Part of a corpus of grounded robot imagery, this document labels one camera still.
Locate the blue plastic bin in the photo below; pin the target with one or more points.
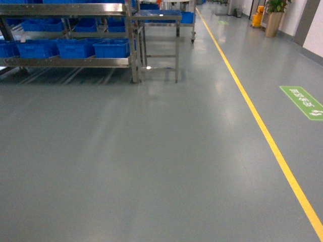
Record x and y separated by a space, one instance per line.
113 48
9 49
43 48
77 48

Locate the steel shelf rack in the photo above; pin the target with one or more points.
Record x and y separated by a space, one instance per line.
69 34

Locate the stainless steel table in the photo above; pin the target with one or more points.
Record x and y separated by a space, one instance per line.
158 40

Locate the steel rolling cart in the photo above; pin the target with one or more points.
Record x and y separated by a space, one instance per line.
188 10

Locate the yellow mop bucket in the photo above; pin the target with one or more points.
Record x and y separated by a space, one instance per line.
256 18

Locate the green floor sign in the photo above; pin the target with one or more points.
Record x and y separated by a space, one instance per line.
308 105

